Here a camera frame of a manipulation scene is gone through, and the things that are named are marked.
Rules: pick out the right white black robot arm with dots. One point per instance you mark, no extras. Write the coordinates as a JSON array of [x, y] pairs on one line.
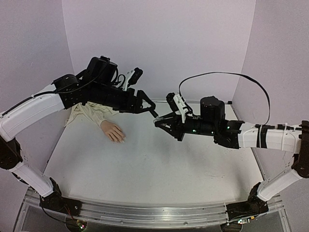
[[237, 134]]

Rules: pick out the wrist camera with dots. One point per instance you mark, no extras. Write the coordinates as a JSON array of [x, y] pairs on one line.
[[131, 78], [179, 106]]

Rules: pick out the clear nail polish bottle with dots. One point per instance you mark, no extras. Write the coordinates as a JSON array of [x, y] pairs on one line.
[[159, 120]]

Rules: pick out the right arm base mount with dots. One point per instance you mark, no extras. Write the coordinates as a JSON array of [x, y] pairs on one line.
[[252, 207]]

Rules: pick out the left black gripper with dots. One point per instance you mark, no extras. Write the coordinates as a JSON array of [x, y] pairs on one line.
[[130, 108]]

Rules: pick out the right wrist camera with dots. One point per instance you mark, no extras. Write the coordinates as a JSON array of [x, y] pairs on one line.
[[179, 106]]

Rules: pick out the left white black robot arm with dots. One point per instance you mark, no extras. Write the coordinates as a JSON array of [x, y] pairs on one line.
[[94, 84]]

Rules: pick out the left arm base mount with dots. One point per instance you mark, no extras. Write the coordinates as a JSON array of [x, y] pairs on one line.
[[58, 203]]

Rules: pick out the cream cloth sleeve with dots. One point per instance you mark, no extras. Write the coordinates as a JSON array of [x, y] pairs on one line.
[[94, 112]]

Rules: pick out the mannequin hand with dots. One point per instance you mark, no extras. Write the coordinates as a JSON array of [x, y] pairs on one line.
[[112, 131]]

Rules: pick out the black nail polish brush cap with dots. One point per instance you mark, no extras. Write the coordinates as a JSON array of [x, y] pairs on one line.
[[154, 113]]

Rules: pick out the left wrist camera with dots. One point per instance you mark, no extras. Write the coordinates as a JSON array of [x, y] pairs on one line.
[[131, 78]]

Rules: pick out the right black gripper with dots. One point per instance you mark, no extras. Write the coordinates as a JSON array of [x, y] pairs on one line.
[[179, 126]]

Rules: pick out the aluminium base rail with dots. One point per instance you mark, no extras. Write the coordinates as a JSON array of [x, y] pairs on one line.
[[163, 217]]

